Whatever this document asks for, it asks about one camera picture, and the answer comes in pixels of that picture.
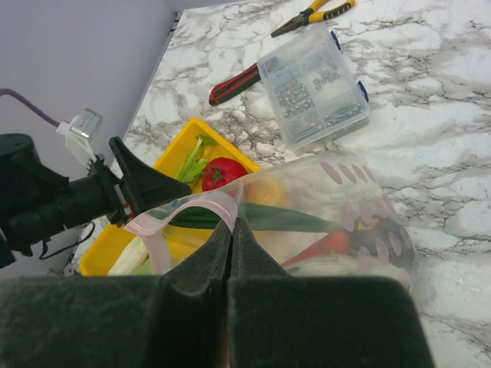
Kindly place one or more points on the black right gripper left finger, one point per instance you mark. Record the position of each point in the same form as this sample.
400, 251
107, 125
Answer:
171, 320

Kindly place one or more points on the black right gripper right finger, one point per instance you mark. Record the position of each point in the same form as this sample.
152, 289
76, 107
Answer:
278, 320

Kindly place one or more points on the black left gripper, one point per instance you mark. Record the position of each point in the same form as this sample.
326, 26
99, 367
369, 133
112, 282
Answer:
139, 189

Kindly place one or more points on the red tomato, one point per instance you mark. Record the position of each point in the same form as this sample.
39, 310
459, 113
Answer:
220, 172

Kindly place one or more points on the clear pink dotted zip bag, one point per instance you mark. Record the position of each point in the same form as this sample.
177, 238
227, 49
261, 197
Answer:
323, 215

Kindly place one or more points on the green cabbage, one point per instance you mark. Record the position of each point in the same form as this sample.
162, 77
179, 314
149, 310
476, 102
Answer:
147, 269

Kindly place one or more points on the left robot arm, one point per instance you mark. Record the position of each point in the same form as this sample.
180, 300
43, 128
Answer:
37, 203

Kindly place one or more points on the white leek stalk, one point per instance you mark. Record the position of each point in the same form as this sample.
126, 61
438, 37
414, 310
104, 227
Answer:
131, 258

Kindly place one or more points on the green lettuce leaf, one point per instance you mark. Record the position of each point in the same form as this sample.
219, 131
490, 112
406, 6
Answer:
194, 163

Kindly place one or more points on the red black utility knife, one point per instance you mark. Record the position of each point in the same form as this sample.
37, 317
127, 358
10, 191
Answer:
230, 88

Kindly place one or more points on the clear plastic screw box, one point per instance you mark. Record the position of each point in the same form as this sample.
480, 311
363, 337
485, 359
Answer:
312, 92

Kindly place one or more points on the yellow handled pliers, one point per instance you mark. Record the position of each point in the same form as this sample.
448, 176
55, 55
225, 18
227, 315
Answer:
312, 15

